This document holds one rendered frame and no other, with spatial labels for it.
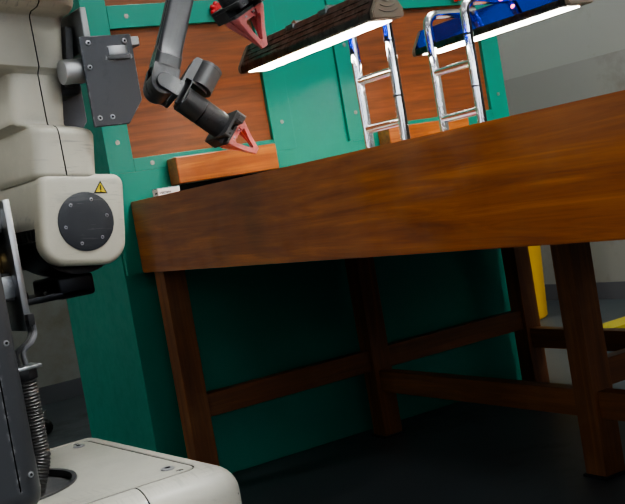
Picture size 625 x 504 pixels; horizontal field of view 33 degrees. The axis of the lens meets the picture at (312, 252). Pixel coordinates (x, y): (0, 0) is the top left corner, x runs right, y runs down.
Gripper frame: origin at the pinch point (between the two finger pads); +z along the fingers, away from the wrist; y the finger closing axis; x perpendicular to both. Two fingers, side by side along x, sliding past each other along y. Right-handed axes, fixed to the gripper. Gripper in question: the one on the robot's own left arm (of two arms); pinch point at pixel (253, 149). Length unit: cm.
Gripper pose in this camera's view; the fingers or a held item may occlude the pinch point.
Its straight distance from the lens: 234.7
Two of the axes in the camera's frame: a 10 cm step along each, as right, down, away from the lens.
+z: 7.6, 5.1, 4.1
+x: -4.2, 8.6, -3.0
